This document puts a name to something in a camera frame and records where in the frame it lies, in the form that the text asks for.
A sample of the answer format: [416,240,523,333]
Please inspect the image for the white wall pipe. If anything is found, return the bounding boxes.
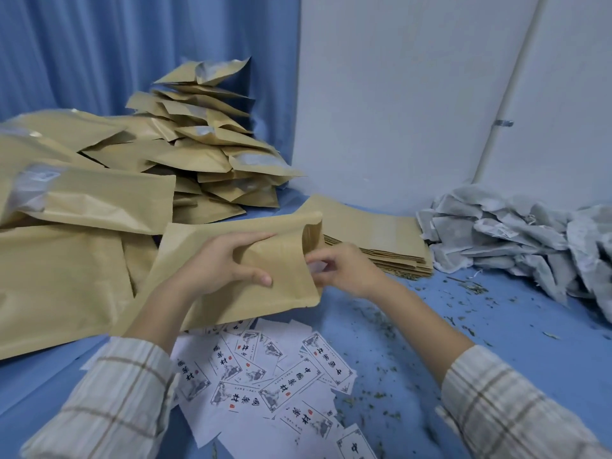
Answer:
[470,0,551,185]

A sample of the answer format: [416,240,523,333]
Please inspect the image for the kraft pouch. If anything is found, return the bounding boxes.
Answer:
[112,210,325,338]

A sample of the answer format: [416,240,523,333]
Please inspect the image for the white paper labels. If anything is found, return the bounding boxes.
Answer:
[78,317,379,459]

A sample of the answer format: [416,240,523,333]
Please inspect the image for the pile of kraft pouches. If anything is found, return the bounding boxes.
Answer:
[0,57,305,361]

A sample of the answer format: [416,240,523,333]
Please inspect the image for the blue curtain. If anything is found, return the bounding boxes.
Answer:
[0,0,302,166]

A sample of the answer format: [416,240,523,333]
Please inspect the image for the person's left hand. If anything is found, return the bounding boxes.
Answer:
[174,232,278,303]

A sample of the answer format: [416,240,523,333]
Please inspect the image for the pile of white tea bags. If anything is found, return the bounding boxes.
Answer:
[416,184,612,323]

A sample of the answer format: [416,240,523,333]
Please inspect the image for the blue table cover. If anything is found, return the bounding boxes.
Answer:
[0,191,612,459]

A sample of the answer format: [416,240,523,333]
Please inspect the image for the person's left forearm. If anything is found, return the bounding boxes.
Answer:
[18,279,216,459]

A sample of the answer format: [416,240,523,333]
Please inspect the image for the stack of kraft pouches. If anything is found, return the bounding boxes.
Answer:
[286,194,435,281]

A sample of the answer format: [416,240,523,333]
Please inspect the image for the person's right hand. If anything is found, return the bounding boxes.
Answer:
[305,242,389,303]

